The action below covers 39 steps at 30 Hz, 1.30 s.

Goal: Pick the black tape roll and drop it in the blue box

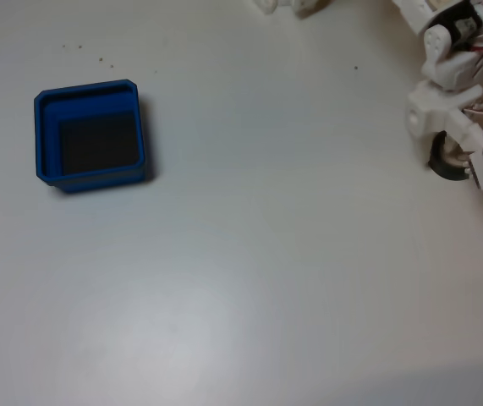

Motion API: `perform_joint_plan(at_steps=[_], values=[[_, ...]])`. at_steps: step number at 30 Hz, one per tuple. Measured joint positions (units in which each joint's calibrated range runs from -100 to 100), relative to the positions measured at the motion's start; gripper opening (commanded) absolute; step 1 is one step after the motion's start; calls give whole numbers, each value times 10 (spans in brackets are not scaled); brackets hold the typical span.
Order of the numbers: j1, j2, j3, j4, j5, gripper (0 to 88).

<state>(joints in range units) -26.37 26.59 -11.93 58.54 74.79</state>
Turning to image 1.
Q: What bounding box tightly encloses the black tape roll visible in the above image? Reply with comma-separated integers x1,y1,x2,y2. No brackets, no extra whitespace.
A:
425,130,479,182

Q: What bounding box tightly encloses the blue square box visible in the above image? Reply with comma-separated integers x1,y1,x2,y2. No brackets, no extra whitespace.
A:
33,79,147,195

